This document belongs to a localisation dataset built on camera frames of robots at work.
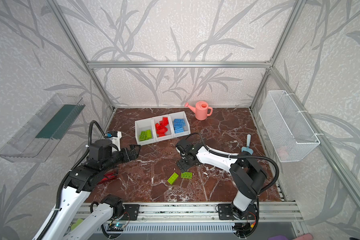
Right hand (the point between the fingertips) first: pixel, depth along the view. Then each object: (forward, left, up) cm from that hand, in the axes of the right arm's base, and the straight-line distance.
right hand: (185, 159), depth 88 cm
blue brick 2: (+25, +6, 0) cm, 26 cm away
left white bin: (+26, +30, 0) cm, 40 cm away
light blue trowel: (+9, -40, -4) cm, 41 cm away
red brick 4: (+19, +17, -3) cm, 26 cm away
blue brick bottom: (+22, +5, -1) cm, 22 cm away
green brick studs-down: (+19, +26, -2) cm, 32 cm away
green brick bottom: (-10, +7, -4) cm, 13 cm away
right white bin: (+35, +5, 0) cm, 35 cm away
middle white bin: (+24, +17, -2) cm, 29 cm away
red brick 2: (+23, +19, 0) cm, 30 cm away
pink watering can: (+35, -11, +5) cm, 37 cm away
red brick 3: (+21, +17, -1) cm, 27 cm away
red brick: (+28, +15, 0) cm, 32 cm away
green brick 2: (-8, -1, -4) cm, 9 cm away
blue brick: (+31, +5, -2) cm, 31 cm away
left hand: (-1, +23, +20) cm, 31 cm away
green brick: (+17, +29, -1) cm, 34 cm away
